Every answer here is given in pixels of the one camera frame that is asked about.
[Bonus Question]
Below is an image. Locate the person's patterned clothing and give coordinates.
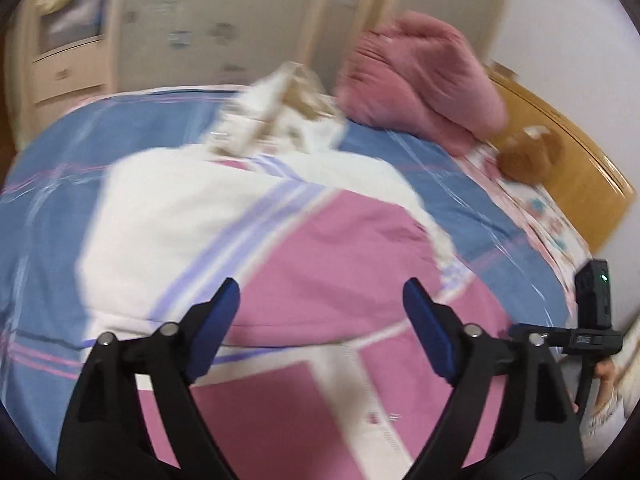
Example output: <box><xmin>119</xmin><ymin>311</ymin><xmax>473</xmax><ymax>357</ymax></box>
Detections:
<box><xmin>582</xmin><ymin>305</ymin><xmax>640</xmax><ymax>466</ymax></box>

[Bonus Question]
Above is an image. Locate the pink floral pillow cover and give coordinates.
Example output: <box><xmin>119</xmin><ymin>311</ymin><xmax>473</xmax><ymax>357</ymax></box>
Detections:
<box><xmin>460</xmin><ymin>142</ymin><xmax>591</xmax><ymax>291</ymax></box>

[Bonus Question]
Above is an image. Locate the cream cabinet with drawer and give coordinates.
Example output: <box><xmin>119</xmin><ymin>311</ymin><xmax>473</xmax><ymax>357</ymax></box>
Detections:
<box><xmin>20</xmin><ymin>0</ymin><xmax>121</xmax><ymax>106</ymax></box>

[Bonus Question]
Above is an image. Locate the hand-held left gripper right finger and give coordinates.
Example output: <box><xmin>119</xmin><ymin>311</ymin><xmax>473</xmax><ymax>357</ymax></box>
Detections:
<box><xmin>402</xmin><ymin>277</ymin><xmax>587</xmax><ymax>480</ymax></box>

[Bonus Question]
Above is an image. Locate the brown wooden door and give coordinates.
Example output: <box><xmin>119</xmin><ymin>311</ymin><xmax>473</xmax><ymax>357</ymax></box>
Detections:
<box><xmin>0</xmin><ymin>20</ymin><xmax>26</xmax><ymax>153</ymax></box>

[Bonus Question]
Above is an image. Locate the person's right hand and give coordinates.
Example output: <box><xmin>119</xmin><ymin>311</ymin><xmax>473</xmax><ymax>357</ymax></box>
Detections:
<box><xmin>594</xmin><ymin>359</ymin><xmax>618</xmax><ymax>386</ymax></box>

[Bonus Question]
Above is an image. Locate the cream wardrobe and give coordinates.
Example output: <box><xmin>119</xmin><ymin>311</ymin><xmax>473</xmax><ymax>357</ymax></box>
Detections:
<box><xmin>107</xmin><ymin>0</ymin><xmax>401</xmax><ymax>96</ymax></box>

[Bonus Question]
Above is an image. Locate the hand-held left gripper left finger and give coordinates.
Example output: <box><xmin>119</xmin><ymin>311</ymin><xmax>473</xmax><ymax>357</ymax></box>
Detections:
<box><xmin>56</xmin><ymin>277</ymin><xmax>242</xmax><ymax>480</ymax></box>

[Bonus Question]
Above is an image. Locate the pink quilt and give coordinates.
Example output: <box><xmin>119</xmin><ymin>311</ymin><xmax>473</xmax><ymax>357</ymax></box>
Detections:
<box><xmin>335</xmin><ymin>10</ymin><xmax>511</xmax><ymax>157</ymax></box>

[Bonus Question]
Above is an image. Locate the large pink cloth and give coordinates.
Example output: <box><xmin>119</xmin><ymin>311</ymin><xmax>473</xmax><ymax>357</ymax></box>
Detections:
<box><xmin>75</xmin><ymin>147</ymin><xmax>516</xmax><ymax>480</ymax></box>

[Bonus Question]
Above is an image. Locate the beige and white cloth pile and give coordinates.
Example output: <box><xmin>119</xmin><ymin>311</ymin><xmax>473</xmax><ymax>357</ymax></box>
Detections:
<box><xmin>205</xmin><ymin>61</ymin><xmax>348</xmax><ymax>158</ymax></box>

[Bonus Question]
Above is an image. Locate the brown plush toy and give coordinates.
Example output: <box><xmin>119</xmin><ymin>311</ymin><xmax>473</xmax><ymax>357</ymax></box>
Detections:
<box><xmin>495</xmin><ymin>127</ymin><xmax>566</xmax><ymax>185</ymax></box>

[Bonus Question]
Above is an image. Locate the wooden headboard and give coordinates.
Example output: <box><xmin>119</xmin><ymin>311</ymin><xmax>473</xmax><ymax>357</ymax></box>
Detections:
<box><xmin>482</xmin><ymin>60</ymin><xmax>636</xmax><ymax>261</ymax></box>

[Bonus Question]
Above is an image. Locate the blue plaid bed sheet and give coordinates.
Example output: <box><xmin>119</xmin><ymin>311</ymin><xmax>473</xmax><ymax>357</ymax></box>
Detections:
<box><xmin>0</xmin><ymin>87</ymin><xmax>576</xmax><ymax>461</ymax></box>

